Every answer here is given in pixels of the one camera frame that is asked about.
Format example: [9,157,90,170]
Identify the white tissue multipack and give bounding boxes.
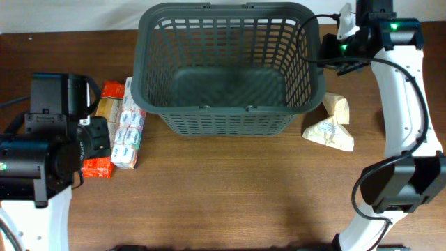
[111,77,146,169]

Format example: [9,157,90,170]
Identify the beige paper pouch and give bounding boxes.
[302,92,355,152]

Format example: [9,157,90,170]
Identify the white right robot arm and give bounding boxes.
[319,1,445,250]

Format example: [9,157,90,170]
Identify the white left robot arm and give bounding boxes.
[1,73,112,250]

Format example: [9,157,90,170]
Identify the grey plastic basket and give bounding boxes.
[131,2,325,136]

